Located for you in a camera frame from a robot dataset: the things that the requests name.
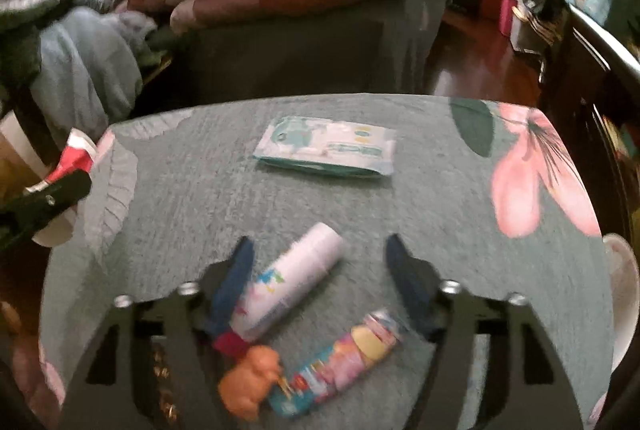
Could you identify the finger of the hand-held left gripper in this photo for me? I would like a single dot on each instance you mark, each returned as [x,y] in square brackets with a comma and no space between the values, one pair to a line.
[50,197]

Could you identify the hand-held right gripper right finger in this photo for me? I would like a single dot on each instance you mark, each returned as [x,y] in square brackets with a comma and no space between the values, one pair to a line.
[405,280]

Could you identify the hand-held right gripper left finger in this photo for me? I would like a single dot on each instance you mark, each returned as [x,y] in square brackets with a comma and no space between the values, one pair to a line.
[235,280]

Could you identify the white bottle with red cap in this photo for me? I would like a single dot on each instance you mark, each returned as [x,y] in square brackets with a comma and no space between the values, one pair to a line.
[295,280]

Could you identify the colourful candy tube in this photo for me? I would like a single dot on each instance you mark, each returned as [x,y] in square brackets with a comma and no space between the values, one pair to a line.
[345,355]

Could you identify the green floral tablecloth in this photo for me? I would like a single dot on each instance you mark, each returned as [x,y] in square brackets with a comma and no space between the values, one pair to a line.
[200,190]

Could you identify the orange toy figure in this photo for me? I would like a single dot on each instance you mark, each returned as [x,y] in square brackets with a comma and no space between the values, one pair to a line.
[247,380]

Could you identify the light blue garment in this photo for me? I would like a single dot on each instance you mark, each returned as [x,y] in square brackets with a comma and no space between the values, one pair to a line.
[85,70]

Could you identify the teal wet wipes pack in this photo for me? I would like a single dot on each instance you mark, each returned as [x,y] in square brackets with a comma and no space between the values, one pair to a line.
[325,147]

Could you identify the white round container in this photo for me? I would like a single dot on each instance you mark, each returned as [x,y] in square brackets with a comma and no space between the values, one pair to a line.
[622,290]

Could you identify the bed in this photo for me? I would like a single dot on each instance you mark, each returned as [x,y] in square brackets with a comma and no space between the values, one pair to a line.
[300,55]

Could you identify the dark wooden desk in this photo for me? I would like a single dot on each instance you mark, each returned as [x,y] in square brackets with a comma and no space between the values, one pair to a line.
[590,75]

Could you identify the red container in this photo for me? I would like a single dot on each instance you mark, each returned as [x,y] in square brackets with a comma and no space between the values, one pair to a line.
[507,15]

